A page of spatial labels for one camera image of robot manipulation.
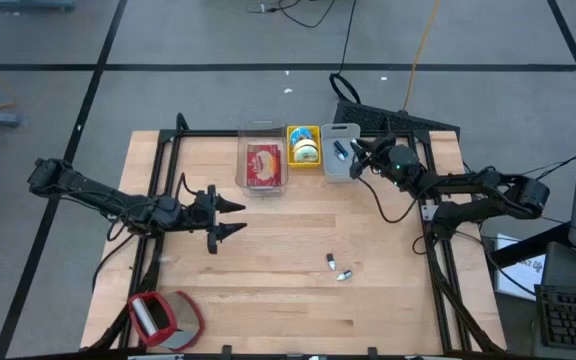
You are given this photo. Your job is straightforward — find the yellow hanging cable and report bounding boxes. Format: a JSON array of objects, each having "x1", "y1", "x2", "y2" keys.
[{"x1": 401, "y1": 0, "x2": 442, "y2": 112}]

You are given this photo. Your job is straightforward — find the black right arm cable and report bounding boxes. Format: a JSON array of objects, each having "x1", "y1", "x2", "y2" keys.
[{"x1": 357, "y1": 174, "x2": 439, "y2": 225}]

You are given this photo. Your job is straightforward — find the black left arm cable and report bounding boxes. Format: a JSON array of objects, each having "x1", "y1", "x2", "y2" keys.
[{"x1": 91, "y1": 232, "x2": 139, "y2": 292}]

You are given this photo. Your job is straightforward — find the white paper sheet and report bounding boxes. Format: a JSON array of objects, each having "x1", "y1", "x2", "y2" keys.
[{"x1": 495, "y1": 233, "x2": 547, "y2": 301}]

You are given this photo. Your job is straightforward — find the black keyboard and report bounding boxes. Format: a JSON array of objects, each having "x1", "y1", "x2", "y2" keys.
[{"x1": 535, "y1": 284, "x2": 576, "y2": 354}]

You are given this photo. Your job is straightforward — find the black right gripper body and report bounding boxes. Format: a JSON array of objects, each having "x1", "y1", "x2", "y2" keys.
[{"x1": 361, "y1": 132, "x2": 394, "y2": 178}]

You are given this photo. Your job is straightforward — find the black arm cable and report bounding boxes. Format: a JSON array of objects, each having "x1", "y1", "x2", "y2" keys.
[
  {"x1": 357, "y1": 174, "x2": 439, "y2": 225},
  {"x1": 91, "y1": 232, "x2": 139, "y2": 292}
]

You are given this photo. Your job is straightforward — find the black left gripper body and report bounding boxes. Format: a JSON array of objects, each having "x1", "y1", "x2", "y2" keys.
[{"x1": 181, "y1": 183, "x2": 220, "y2": 256}]

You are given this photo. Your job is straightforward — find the light grey plastic bin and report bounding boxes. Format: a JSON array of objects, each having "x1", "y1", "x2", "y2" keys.
[{"x1": 320, "y1": 122, "x2": 362, "y2": 184}]

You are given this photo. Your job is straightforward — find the grey side desk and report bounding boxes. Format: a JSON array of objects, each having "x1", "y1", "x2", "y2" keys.
[{"x1": 527, "y1": 239, "x2": 576, "y2": 360}]

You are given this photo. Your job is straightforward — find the black strap loop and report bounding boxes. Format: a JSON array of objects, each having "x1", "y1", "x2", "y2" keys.
[{"x1": 328, "y1": 73, "x2": 363, "y2": 105}]

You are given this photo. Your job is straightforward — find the white cylinder roll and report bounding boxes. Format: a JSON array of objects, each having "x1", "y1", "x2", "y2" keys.
[{"x1": 132, "y1": 297, "x2": 160, "y2": 337}]

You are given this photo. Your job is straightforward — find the blue frosted donut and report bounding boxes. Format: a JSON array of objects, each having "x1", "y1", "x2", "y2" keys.
[{"x1": 290, "y1": 126, "x2": 313, "y2": 147}]

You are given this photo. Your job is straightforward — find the black metal table frame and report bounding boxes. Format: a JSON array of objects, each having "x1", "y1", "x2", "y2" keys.
[{"x1": 85, "y1": 112, "x2": 507, "y2": 357}]

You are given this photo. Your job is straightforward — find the red popcorn packet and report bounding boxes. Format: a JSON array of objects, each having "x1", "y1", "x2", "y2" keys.
[{"x1": 245, "y1": 142, "x2": 283, "y2": 188}]

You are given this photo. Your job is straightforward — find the clear plastic bin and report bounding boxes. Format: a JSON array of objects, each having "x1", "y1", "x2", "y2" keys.
[{"x1": 234, "y1": 118, "x2": 290, "y2": 197}]

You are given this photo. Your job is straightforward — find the black hanging cable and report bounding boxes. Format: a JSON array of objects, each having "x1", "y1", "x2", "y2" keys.
[{"x1": 337, "y1": 0, "x2": 359, "y2": 76}]

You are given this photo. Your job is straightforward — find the yellow plastic basket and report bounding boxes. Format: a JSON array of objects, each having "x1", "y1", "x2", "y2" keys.
[{"x1": 286, "y1": 124, "x2": 322, "y2": 170}]

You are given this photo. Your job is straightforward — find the black floor cable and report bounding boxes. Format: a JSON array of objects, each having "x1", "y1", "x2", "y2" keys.
[{"x1": 247, "y1": 0, "x2": 337, "y2": 29}]

